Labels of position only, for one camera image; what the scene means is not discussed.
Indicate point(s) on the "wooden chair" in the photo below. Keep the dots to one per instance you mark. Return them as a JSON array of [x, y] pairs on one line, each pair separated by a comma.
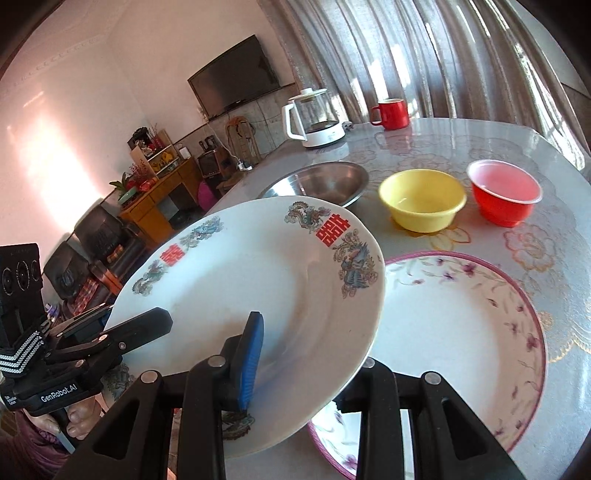
[[242, 138]]

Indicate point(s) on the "grey sheer window curtain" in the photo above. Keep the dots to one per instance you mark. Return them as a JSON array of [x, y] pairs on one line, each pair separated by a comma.
[[415, 55]]

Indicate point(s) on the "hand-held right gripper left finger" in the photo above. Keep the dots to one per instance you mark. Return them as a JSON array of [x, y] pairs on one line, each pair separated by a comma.
[[251, 360]]

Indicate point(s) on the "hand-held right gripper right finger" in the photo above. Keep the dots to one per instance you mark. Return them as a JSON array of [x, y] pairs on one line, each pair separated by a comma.
[[374, 392]]

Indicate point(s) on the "pink-rimmed floral plate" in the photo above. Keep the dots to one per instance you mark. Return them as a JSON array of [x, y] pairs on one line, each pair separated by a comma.
[[452, 332]]

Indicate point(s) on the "yellow plastic bowl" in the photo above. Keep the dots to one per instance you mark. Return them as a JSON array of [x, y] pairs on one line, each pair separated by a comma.
[[422, 212]]

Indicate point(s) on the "black leather armchair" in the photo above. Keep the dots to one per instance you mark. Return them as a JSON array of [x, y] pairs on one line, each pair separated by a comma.
[[69, 272], [106, 230]]

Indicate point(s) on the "red mug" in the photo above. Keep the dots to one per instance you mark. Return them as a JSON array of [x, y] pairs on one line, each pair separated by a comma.
[[392, 115]]

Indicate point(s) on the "small white device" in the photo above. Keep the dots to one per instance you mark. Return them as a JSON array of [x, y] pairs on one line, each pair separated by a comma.
[[187, 152]]

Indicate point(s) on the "steel bowl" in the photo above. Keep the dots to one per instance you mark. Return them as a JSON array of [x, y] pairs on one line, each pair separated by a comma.
[[323, 182]]

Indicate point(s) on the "green potted plant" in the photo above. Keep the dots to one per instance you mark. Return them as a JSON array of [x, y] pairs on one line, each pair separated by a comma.
[[124, 189]]

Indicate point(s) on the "white power strip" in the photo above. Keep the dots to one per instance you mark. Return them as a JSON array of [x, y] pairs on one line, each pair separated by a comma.
[[243, 165]]

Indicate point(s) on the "white plate with red print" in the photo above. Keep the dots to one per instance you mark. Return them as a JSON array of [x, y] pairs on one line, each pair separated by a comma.
[[258, 277]]

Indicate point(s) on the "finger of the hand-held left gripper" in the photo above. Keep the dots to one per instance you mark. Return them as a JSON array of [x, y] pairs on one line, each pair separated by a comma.
[[147, 323], [83, 321]]

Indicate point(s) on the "display shelf with yellow items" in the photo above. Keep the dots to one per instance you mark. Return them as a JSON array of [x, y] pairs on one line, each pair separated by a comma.
[[159, 159]]

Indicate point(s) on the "person's left hand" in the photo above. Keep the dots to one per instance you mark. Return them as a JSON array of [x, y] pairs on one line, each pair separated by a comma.
[[85, 422]]

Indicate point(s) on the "red plastic bowl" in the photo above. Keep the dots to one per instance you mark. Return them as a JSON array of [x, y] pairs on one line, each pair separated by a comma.
[[503, 212]]

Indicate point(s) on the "glass kettle with white base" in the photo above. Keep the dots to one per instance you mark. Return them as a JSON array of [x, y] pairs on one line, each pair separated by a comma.
[[318, 134]]

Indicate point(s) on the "pink bag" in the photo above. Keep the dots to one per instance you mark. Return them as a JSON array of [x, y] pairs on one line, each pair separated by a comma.
[[205, 194]]

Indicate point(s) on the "black flat television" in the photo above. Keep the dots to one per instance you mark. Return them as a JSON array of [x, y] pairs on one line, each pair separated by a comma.
[[235, 78]]

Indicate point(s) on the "wooden desk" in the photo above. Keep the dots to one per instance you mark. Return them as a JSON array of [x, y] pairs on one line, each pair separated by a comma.
[[152, 217]]

